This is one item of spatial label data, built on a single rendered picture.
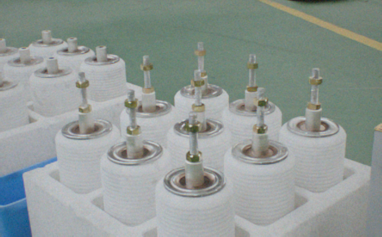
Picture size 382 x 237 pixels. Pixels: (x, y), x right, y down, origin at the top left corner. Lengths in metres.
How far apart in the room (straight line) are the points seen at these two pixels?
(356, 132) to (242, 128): 0.66
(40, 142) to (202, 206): 0.52
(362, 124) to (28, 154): 0.87
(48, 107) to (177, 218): 0.55
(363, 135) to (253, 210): 0.77
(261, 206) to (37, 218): 0.36
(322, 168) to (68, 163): 0.36
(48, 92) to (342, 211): 0.60
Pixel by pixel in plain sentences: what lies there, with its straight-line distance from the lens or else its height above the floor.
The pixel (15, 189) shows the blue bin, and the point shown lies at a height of 0.09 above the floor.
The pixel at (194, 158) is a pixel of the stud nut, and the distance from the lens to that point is 0.64.
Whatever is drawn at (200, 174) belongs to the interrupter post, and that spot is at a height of 0.27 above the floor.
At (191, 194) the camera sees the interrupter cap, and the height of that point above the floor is 0.25.
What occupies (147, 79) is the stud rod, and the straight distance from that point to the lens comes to 0.87.
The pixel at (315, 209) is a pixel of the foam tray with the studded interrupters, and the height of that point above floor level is 0.18.
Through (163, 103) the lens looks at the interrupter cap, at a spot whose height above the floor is 0.25.
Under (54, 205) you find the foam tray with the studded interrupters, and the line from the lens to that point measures 0.82.
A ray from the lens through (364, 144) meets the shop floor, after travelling 1.41.
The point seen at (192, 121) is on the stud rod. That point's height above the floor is 0.33.
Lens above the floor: 0.56
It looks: 21 degrees down
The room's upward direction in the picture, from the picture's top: 2 degrees counter-clockwise
